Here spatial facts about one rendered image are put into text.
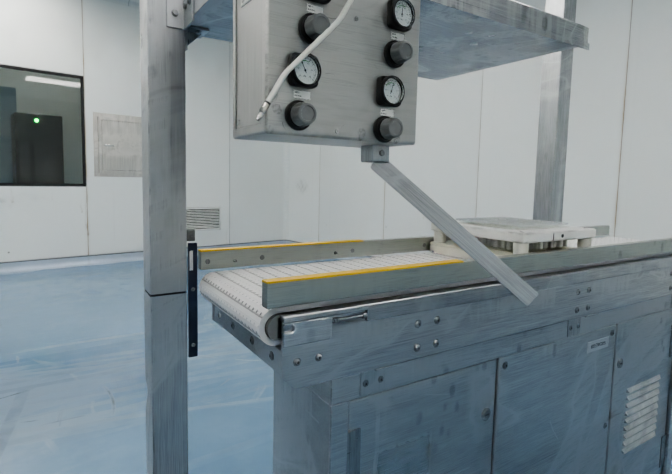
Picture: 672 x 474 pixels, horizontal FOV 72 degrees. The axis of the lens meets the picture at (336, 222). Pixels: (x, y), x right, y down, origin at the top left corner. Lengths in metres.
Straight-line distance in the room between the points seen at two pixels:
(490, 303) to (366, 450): 0.31
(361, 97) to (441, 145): 4.20
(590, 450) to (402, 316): 0.79
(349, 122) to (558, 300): 0.60
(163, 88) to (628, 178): 3.56
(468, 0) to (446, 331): 0.49
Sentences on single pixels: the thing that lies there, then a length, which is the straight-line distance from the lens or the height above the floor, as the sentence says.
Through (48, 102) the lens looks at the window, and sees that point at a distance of 5.66.
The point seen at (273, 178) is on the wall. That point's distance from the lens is 6.60.
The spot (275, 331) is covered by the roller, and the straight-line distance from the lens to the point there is 0.60.
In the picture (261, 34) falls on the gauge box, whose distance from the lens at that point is 0.56.
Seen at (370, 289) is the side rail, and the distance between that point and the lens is 0.65.
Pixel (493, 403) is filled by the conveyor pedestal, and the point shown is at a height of 0.55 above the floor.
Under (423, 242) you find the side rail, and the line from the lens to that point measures 1.08.
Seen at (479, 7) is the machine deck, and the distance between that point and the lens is 0.76.
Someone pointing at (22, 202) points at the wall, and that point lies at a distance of 5.58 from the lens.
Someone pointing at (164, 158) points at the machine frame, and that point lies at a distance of 0.81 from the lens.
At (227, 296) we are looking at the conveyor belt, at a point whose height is 0.80.
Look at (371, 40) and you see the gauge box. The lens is 0.61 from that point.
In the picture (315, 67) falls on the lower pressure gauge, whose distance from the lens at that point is 0.54.
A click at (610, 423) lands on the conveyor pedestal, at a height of 0.39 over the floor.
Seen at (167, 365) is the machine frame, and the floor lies 0.66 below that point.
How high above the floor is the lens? 0.98
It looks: 5 degrees down
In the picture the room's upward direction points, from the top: 1 degrees clockwise
